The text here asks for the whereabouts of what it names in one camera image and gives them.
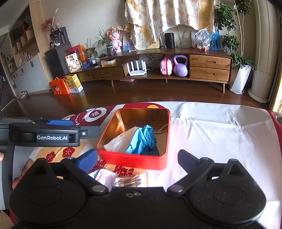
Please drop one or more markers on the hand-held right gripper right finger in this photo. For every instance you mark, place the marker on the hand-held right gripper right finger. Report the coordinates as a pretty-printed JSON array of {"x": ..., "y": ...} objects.
[{"x": 187, "y": 160}]

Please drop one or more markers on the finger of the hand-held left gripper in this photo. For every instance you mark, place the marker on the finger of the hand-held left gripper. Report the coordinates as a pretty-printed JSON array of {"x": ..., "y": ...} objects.
[
  {"x": 59, "y": 122},
  {"x": 90, "y": 131}
]

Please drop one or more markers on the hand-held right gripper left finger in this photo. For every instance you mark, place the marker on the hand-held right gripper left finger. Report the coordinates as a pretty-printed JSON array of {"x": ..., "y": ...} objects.
[{"x": 88, "y": 157}]

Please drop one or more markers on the red tin box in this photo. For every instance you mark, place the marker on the red tin box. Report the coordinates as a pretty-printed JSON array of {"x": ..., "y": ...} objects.
[{"x": 132, "y": 160}]

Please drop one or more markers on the person's left hand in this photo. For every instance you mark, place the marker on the person's left hand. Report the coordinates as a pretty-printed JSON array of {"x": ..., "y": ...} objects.
[{"x": 1, "y": 157}]

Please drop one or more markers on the pink and white packet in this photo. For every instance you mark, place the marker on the pink and white packet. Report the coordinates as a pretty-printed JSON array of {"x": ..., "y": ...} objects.
[{"x": 105, "y": 176}]

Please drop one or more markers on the white plastic bag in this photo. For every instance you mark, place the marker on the white plastic bag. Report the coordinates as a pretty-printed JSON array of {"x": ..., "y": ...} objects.
[{"x": 119, "y": 141}]

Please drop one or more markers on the orange gift box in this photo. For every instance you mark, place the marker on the orange gift box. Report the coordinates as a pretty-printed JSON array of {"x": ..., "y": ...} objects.
[{"x": 59, "y": 87}]

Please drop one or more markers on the yellow gift box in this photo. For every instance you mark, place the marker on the yellow gift box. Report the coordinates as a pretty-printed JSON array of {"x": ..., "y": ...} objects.
[{"x": 75, "y": 83}]

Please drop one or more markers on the white and red printed tablecloth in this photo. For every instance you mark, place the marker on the white and red printed tablecloth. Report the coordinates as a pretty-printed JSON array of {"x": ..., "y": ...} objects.
[{"x": 220, "y": 132}]

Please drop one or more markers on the beige striped packet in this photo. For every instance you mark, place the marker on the beige striped packet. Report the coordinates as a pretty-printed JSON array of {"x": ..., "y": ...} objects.
[{"x": 130, "y": 180}]

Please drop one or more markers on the blue cloth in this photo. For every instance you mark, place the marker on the blue cloth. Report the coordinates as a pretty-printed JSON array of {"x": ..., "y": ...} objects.
[{"x": 141, "y": 138}]

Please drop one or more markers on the white low cabinet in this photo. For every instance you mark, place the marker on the white low cabinet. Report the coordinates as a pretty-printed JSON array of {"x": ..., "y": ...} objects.
[{"x": 28, "y": 74}]

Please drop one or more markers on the dark wooden drawer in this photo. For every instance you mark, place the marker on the dark wooden drawer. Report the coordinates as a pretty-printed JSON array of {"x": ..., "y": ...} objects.
[{"x": 105, "y": 72}]

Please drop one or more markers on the yellow and white box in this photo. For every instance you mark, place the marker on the yellow and white box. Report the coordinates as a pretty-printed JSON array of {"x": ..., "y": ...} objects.
[{"x": 72, "y": 62}]

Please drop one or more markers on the black cabinet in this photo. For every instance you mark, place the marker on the black cabinet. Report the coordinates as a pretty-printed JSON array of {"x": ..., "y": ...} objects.
[{"x": 57, "y": 59}]

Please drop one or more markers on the pink mat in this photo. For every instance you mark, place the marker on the pink mat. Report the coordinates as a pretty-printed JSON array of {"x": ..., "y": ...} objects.
[{"x": 128, "y": 79}]

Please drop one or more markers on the small wooden box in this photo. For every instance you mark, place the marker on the small wooden box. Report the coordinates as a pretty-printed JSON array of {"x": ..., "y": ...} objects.
[{"x": 108, "y": 62}]

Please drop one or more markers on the wooden tv cabinet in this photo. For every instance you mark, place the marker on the wooden tv cabinet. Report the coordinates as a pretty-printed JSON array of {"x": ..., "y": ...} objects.
[{"x": 141, "y": 77}]

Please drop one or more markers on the small potted plant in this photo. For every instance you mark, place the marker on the small potted plant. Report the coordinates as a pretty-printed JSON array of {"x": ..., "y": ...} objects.
[{"x": 90, "y": 51}]

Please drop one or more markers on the white router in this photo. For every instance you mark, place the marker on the white router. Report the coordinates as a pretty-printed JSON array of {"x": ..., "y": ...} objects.
[{"x": 136, "y": 68}]

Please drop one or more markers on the black coffee machine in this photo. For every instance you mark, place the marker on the black coffee machine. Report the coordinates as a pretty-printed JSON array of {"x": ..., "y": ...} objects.
[{"x": 58, "y": 37}]

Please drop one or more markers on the wide wooden drawer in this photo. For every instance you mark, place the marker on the wide wooden drawer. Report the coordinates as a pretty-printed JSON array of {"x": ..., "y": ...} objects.
[
  {"x": 209, "y": 61},
  {"x": 209, "y": 73}
]

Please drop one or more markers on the green plant in dark pot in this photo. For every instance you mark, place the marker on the green plant in dark pot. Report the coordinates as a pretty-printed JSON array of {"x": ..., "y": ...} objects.
[{"x": 105, "y": 41}]

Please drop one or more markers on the purple kettlebell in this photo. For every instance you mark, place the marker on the purple kettlebell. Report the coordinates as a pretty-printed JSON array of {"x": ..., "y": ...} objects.
[{"x": 180, "y": 68}]

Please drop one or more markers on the pink plush toy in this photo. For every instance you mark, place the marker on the pink plush toy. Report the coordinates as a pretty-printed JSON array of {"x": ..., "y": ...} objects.
[{"x": 114, "y": 39}]

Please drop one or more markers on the pink case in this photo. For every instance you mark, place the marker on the pink case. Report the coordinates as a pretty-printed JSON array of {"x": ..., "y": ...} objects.
[{"x": 166, "y": 67}]

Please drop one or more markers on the small figurine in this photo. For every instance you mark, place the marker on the small figurine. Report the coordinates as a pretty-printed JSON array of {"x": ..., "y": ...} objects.
[{"x": 57, "y": 25}]

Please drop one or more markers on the white planter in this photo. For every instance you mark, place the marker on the white planter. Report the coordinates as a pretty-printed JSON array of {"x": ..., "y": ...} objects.
[{"x": 241, "y": 77}]

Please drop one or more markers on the yellow curtain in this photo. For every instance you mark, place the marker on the yellow curtain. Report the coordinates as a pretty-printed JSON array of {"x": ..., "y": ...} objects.
[{"x": 276, "y": 88}]

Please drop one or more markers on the clear glass vase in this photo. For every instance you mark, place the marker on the clear glass vase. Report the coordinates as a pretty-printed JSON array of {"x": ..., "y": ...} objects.
[{"x": 162, "y": 40}]

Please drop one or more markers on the black speaker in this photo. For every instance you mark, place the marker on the black speaker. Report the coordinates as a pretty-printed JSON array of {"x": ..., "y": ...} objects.
[{"x": 169, "y": 40}]

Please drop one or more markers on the blue packet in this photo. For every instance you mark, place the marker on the blue packet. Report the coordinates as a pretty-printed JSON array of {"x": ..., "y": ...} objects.
[{"x": 214, "y": 41}]

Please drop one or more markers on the clear plastic bag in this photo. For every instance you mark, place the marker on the clear plastic bag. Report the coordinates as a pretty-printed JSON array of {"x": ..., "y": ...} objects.
[{"x": 201, "y": 38}]

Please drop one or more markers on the beige standing air conditioner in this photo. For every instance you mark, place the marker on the beige standing air conditioner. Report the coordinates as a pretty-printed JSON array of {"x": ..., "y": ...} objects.
[{"x": 264, "y": 55}]

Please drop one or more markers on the tall green plant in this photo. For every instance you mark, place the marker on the tall green plant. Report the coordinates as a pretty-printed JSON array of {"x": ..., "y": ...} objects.
[{"x": 229, "y": 33}]

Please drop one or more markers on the floral curtain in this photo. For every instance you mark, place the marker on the floral curtain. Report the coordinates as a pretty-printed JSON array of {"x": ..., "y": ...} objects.
[{"x": 165, "y": 15}]

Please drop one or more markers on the wooden wall shelf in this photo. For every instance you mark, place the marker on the wooden wall shelf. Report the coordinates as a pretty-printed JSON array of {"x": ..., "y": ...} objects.
[{"x": 24, "y": 33}]

